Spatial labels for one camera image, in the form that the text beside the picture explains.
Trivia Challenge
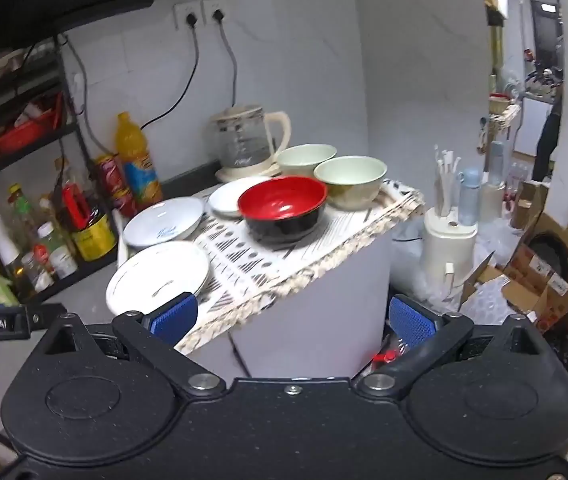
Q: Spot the large white plate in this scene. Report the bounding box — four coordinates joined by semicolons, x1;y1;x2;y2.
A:
105;240;213;317

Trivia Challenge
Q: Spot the patterned beige cloth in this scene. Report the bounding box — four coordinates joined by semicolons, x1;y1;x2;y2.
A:
114;176;427;357

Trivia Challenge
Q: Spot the small clear spice jar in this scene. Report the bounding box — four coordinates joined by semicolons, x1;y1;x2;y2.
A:
20;252;55;294

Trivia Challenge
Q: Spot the large cardboard box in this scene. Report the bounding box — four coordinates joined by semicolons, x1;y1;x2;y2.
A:
506;202;568;334

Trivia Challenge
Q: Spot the black metal shelf rack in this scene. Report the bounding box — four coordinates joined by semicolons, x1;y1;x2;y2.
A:
0;35;121;307

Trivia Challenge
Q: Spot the grey power cable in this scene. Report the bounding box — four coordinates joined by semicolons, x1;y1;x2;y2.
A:
214;9;239;107

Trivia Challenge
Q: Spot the glass electric kettle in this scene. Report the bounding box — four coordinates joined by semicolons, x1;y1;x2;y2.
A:
211;104;291;172

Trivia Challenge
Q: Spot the cream kettle base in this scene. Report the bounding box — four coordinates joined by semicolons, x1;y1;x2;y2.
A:
214;159;285;185

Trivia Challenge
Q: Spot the orange juice bottle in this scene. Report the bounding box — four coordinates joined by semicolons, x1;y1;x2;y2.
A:
115;112;163;204

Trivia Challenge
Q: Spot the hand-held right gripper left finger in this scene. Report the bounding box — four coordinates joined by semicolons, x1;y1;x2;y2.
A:
39;291;227;401

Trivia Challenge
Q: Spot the red plastic basket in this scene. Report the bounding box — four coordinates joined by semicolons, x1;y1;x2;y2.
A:
0;108;62;155

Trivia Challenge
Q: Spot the white-capped green-label jar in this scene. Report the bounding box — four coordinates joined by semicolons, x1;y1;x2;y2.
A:
36;222;79;281

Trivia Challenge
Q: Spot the small printed white plate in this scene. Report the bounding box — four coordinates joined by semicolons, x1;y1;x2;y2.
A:
207;175;273;219

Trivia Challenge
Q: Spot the red and black bowl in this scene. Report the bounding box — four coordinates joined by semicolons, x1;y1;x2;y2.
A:
237;175;329;246

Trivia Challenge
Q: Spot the black power cable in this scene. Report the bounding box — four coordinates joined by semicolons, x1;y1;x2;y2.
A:
140;15;200;132

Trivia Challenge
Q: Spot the light blue thermos bottle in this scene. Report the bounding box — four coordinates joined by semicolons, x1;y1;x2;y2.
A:
456;167;483;227

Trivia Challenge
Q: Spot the blue-rimmed printed white plate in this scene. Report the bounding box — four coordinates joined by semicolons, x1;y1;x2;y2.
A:
122;196;206;250

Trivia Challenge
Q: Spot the yellow-capped sauce bottle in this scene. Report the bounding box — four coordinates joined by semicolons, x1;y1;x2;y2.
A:
7;183;36;242

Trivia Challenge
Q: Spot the white wall socket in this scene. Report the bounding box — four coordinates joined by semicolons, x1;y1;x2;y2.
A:
202;0;230;25
173;2;203;31

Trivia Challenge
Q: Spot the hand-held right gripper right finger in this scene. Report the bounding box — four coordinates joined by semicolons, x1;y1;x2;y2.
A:
354;294;547;403

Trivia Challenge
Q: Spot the white utensil holder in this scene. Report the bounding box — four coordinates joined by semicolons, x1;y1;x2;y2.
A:
422;144;479;307

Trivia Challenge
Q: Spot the pale green bowl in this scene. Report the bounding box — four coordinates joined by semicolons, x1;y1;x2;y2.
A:
276;143;338;179
313;155;388;210

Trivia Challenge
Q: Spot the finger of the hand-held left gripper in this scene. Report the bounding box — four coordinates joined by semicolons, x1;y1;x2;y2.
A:
19;302;65;332

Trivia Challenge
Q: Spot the white cylindrical bottle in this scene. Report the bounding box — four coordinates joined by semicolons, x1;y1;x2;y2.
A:
0;217;32;297

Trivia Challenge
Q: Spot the white tall bottle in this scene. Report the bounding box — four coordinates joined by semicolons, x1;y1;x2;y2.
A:
479;140;508;222

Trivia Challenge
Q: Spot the red-handled cooking oil bottle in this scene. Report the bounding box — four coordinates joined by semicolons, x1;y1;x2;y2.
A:
56;160;118;262

